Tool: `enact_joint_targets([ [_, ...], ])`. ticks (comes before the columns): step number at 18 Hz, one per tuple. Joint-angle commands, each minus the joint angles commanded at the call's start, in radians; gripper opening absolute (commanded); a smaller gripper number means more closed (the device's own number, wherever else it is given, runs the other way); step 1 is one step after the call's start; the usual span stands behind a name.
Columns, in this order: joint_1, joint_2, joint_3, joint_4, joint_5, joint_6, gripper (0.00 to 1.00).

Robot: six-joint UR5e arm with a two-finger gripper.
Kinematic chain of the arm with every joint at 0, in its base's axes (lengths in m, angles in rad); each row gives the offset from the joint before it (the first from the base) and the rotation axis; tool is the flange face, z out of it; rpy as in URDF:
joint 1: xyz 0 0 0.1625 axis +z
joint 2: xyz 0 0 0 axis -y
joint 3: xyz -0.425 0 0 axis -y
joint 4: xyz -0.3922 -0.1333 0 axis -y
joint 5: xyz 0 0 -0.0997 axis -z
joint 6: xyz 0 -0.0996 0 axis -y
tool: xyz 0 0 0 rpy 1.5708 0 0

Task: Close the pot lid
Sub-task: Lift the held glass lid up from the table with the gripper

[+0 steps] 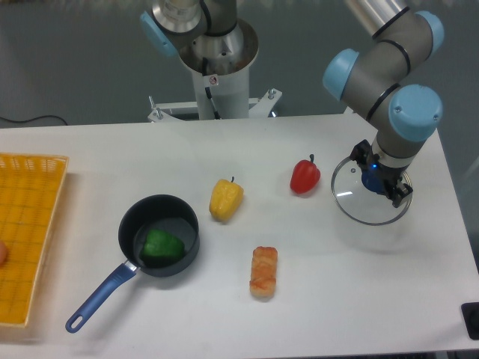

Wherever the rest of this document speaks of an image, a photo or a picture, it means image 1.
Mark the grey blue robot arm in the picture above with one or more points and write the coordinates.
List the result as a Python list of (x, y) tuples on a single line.
[(370, 84)]

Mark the glass pot lid blue knob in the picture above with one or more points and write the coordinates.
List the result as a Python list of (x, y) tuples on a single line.
[(358, 202)]

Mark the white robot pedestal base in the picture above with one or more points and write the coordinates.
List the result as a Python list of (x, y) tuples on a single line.
[(219, 67)]

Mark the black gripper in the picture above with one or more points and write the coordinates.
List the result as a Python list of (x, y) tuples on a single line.
[(380, 178)]

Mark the yellow bell pepper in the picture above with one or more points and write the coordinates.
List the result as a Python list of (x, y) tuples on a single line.
[(225, 199)]

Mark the orange round food item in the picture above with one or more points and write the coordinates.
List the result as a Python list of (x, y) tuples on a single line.
[(3, 252)]

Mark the black device table corner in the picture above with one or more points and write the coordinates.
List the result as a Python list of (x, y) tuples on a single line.
[(470, 312)]

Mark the red bell pepper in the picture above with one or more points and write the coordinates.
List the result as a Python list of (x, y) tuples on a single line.
[(305, 176)]

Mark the green bell pepper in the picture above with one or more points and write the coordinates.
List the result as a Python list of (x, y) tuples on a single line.
[(161, 247)]

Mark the yellow wicker basket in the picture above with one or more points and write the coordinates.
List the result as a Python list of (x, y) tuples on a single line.
[(31, 186)]

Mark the braided bread loaf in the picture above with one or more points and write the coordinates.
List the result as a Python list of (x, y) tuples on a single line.
[(264, 263)]

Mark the dark pot blue handle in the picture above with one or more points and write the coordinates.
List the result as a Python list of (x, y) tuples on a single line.
[(162, 212)]

